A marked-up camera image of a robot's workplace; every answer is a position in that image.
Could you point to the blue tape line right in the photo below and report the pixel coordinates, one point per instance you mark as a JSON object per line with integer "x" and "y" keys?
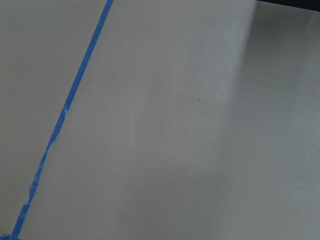
{"x": 14, "y": 235}

